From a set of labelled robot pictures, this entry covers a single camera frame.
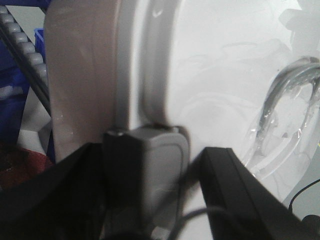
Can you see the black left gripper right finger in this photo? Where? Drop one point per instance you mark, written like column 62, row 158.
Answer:
column 226, row 183

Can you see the grey roller conveyor track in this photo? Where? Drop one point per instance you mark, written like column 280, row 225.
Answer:
column 30, row 62

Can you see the white lidded storage bin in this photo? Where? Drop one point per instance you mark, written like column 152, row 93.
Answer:
column 240, row 74

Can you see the blue storage bin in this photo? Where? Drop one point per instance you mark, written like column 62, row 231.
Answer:
column 23, row 119

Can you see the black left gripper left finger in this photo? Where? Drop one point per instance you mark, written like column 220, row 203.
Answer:
column 97, row 184

